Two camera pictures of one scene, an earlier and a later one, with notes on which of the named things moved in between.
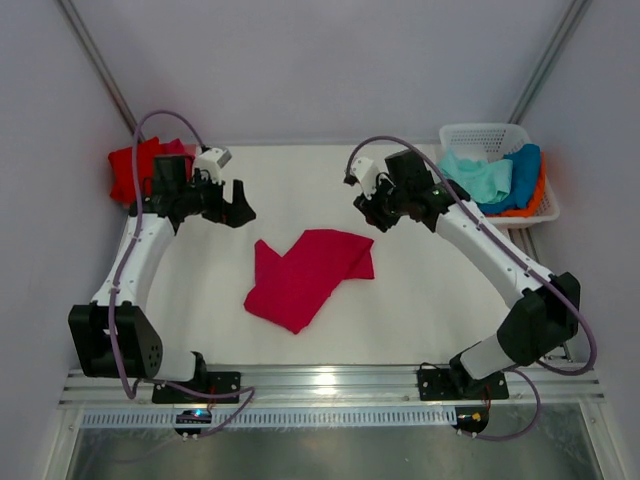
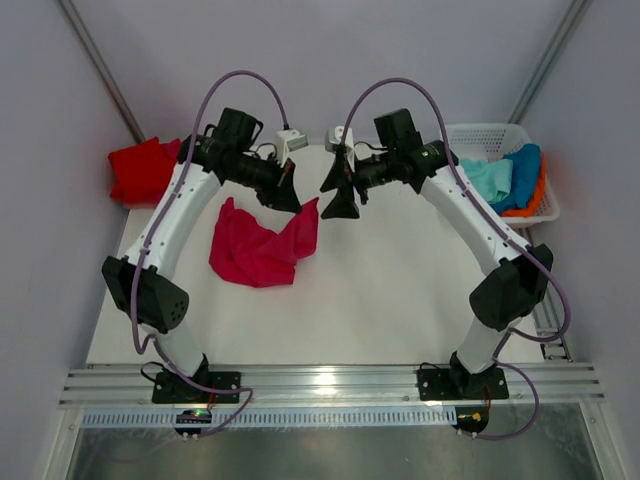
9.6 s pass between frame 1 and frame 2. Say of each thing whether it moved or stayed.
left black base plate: stayed
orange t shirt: stayed
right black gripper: moved
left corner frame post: stayed
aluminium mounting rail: stayed
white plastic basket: stayed
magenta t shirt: moved
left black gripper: moved
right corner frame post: stayed
